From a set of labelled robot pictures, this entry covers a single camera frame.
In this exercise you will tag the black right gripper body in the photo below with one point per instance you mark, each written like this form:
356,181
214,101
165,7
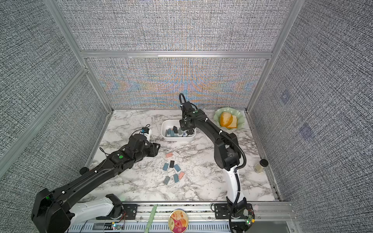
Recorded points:
184,124

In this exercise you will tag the green scalloped plate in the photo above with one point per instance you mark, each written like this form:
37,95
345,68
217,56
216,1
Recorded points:
239,114

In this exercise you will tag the bread pieces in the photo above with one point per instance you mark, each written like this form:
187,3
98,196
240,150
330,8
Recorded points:
228,120

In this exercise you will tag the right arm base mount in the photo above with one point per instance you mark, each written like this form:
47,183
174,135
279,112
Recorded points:
222,210

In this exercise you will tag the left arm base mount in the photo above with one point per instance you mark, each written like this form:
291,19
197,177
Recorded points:
120,211

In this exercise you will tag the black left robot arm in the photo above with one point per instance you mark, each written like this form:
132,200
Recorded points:
52,210

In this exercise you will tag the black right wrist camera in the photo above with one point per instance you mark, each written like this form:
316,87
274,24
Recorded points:
188,107

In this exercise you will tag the small black-capped jar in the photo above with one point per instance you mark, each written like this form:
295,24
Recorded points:
261,165

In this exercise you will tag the teal eraser bottom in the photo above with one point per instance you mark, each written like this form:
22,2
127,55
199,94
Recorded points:
176,178

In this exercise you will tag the green strip on rail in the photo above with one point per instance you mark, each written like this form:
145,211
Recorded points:
150,220

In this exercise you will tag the orange black-capped jar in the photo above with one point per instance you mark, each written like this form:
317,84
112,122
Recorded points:
83,170

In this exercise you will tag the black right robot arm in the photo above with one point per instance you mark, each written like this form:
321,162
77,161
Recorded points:
228,155

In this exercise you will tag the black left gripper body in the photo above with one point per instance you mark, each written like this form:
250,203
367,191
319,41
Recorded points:
148,151

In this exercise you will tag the round colourful tin lid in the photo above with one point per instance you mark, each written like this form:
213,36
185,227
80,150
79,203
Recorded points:
178,221

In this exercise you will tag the white storage box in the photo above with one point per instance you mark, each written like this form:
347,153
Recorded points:
180,136

